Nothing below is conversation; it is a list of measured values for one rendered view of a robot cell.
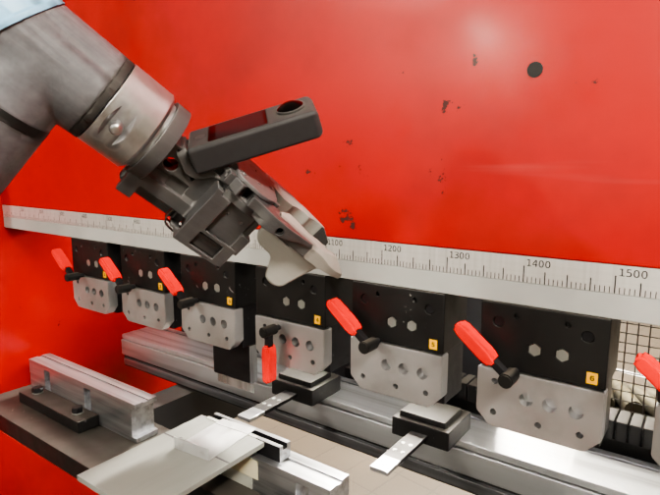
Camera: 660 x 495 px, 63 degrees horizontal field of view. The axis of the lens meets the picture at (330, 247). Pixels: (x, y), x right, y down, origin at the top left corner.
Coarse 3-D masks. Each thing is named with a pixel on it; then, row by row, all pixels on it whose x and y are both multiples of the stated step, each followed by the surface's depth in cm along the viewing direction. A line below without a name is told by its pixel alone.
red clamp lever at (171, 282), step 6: (162, 270) 102; (168, 270) 102; (162, 276) 101; (168, 276) 101; (174, 276) 102; (168, 282) 101; (174, 282) 101; (168, 288) 101; (174, 288) 100; (180, 288) 101; (174, 294) 100; (180, 294) 100; (180, 300) 99; (186, 300) 99; (192, 300) 100; (180, 306) 99; (186, 306) 99
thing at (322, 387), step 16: (288, 368) 126; (272, 384) 124; (288, 384) 121; (304, 384) 119; (320, 384) 120; (336, 384) 125; (272, 400) 116; (288, 400) 117; (304, 400) 119; (320, 400) 120; (240, 416) 109; (256, 416) 109
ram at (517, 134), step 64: (64, 0) 116; (128, 0) 104; (192, 0) 93; (256, 0) 85; (320, 0) 78; (384, 0) 72; (448, 0) 67; (512, 0) 62; (576, 0) 58; (640, 0) 55; (192, 64) 95; (256, 64) 86; (320, 64) 79; (384, 64) 73; (448, 64) 68; (512, 64) 63; (576, 64) 59; (640, 64) 56; (192, 128) 97; (384, 128) 74; (448, 128) 69; (512, 128) 64; (576, 128) 60; (640, 128) 56; (64, 192) 126; (320, 192) 82; (384, 192) 75; (448, 192) 70; (512, 192) 65; (576, 192) 61; (640, 192) 57; (256, 256) 92; (576, 256) 62; (640, 256) 58; (640, 320) 59
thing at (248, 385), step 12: (216, 348) 106; (240, 348) 102; (252, 348) 101; (216, 360) 106; (228, 360) 104; (240, 360) 102; (252, 360) 101; (216, 372) 107; (228, 372) 104; (240, 372) 102; (252, 372) 102; (240, 384) 104; (252, 384) 102
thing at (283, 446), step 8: (216, 416) 111; (224, 416) 110; (256, 432) 104; (264, 432) 103; (264, 440) 100; (272, 440) 102; (280, 440) 101; (288, 440) 100; (264, 448) 100; (272, 448) 99; (280, 448) 98; (288, 448) 100; (264, 456) 101; (272, 456) 99; (280, 456) 98; (288, 456) 100
